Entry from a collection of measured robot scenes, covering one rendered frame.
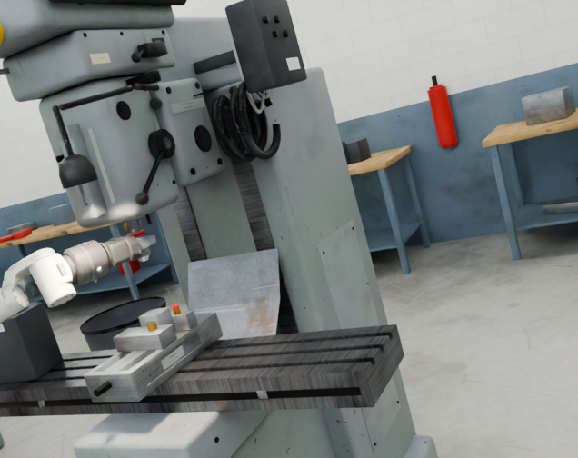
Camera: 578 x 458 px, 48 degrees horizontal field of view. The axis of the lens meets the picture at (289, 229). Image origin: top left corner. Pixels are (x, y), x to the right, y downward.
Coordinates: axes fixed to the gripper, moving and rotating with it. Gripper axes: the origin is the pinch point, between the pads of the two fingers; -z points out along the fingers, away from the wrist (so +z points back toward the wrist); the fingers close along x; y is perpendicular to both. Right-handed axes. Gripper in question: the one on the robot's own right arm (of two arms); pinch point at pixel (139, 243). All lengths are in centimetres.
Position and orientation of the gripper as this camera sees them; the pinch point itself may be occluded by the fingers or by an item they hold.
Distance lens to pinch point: 164.2
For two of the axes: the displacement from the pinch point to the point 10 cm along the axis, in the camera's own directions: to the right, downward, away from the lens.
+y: 2.6, 9.5, 1.7
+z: -7.1, 3.1, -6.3
